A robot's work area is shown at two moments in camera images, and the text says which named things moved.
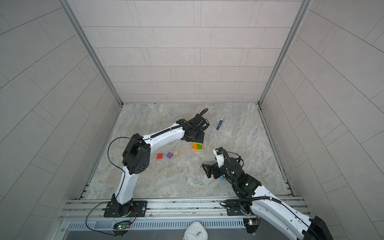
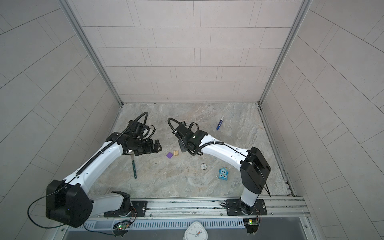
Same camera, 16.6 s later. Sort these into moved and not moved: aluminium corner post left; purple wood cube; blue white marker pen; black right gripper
Moved: black right gripper
Not moved: blue white marker pen; purple wood cube; aluminium corner post left
